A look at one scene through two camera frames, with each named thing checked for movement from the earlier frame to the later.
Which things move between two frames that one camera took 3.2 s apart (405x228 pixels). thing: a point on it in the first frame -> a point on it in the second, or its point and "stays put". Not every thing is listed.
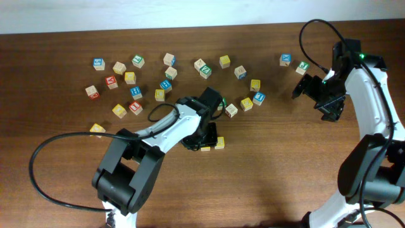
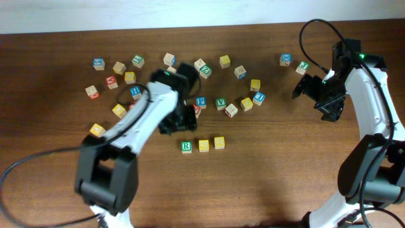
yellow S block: x=220 y=143 stays put
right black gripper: x=331 y=111 stays put
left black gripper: x=211 y=142 -> x=192 y=125
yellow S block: x=205 y=149 stays put
